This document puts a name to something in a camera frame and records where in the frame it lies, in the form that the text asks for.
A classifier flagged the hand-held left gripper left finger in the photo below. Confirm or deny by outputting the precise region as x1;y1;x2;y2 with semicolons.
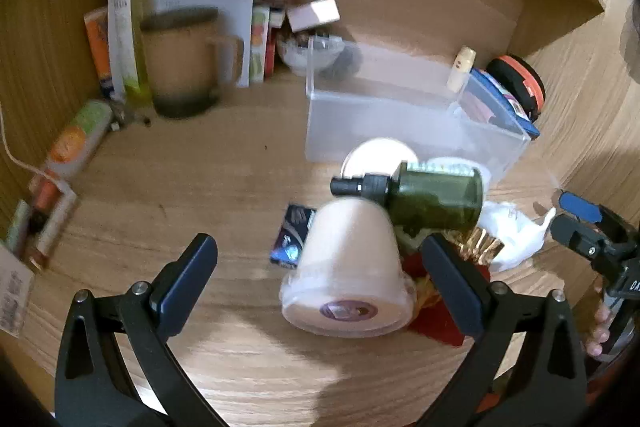
54;233;223;427

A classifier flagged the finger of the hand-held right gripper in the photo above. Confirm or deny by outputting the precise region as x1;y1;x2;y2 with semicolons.
556;191;622;229
549;213;609;267

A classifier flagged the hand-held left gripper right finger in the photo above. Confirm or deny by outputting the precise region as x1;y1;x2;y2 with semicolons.
415;234;588;427

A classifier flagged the red velvet pouch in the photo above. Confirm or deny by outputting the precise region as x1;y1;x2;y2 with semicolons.
400;252;466;348

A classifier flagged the white drawstring pouch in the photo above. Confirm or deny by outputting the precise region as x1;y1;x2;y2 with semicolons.
480;201;557;270

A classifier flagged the plastic cup with purple label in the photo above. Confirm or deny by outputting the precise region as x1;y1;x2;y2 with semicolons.
280;198;417;338

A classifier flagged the small blue card box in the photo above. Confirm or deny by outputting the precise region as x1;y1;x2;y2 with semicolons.
270;204;317;265

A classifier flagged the clear plastic storage box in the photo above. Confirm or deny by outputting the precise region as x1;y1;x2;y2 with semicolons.
305;36;532;180

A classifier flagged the wooden desktop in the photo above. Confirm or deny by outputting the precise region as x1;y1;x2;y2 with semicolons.
0;42;601;427

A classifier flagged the person's right hand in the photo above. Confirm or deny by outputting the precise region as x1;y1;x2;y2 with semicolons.
584;304;617;360

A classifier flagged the dark green spray bottle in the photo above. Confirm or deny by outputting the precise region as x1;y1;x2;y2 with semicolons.
331;161;485;238

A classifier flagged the blue patchwork pencil pouch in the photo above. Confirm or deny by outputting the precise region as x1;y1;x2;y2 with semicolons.
467;68;541;138

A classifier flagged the white slim tube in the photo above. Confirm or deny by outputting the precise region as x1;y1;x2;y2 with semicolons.
30;192;78;270

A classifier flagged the black case with orange zip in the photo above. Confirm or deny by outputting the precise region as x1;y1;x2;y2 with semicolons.
486;55;546;122

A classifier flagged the small orange tube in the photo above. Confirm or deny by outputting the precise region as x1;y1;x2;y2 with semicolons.
32;179;63;212

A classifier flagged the dark grey object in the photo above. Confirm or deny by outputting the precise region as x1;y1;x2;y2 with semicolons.
619;2;640;84

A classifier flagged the white printed card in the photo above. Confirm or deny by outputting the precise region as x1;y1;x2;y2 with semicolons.
0;242;36;338

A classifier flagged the pale green slim tube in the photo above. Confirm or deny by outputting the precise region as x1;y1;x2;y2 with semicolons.
5;199;36;258

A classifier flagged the orange and green tube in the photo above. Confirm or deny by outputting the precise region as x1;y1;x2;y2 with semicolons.
42;99;113;180

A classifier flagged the small cream bottle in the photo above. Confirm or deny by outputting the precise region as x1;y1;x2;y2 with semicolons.
446;47;477;94

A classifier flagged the brown mug with dark lid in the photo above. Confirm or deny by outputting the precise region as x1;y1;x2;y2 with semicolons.
140;7;246;120

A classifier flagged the orange packet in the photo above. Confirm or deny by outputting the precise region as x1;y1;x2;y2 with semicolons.
84;7;116;98

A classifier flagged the colourful dotted book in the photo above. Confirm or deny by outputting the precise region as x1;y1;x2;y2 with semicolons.
250;4;281;82

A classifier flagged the glass bowl of trinkets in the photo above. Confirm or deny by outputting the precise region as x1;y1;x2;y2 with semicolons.
277;32;343;75

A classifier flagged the tall green bottle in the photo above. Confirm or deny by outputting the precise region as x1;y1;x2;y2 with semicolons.
111;0;153;108

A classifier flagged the white folder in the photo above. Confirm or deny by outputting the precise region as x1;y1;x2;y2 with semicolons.
102;0;256;88

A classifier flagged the small white cardboard box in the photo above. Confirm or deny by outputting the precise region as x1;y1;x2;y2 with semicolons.
286;0;340;32

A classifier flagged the white cable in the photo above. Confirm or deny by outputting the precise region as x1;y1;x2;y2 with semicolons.
0;102;61;180

